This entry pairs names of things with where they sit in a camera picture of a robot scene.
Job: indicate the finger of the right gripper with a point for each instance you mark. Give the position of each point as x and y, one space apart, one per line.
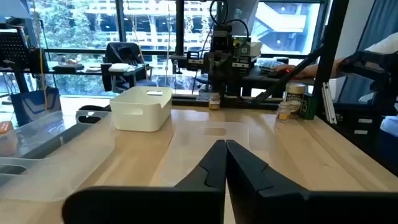
212 68
224 68

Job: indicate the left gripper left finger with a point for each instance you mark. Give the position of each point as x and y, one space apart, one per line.
186 205

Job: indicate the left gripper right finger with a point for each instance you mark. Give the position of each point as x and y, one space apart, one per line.
280 208

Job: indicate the cork-stoppered glass spice jar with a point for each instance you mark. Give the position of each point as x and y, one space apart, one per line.
214 104

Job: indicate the jars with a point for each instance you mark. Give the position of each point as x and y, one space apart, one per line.
295 93

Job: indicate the small glass spice jar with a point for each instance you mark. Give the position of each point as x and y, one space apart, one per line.
284 113

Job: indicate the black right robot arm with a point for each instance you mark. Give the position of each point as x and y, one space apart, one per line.
234 84

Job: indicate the person's forearm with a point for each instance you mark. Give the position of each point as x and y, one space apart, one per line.
336 68

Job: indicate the black desk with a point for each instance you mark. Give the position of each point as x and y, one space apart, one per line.
258 79
93 71

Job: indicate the white equipment box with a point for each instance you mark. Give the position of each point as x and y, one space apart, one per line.
253 48

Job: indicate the computer keyboard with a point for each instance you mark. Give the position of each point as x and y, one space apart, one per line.
270 64

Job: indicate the black computer mouse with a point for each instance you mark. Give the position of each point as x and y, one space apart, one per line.
275 74

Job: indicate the person's hand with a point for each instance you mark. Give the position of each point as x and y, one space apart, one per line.
303 72

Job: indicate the dark green spice box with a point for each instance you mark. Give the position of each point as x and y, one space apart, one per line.
308 107

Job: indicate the white plastic bin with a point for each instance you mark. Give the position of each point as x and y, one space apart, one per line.
140 115

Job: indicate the black office chair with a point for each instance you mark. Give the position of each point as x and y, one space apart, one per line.
122 53

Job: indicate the white profile bars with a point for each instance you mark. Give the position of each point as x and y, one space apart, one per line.
329 102

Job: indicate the small white box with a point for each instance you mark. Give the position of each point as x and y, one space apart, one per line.
118 67

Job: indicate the black drawer cabinet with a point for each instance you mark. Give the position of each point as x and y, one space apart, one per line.
357 124

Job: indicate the clear plastic bin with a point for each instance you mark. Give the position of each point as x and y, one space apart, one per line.
77 161

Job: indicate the person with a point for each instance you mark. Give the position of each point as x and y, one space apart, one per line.
384 45

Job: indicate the blue bag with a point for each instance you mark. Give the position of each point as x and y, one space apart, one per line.
34 105

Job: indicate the orange object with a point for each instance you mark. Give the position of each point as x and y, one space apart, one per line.
6 127

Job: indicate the black perforated panel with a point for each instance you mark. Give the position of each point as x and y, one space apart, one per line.
12 46

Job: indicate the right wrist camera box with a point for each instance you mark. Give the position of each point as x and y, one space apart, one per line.
222 39

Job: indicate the black table frame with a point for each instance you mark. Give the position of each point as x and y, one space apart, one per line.
326 46

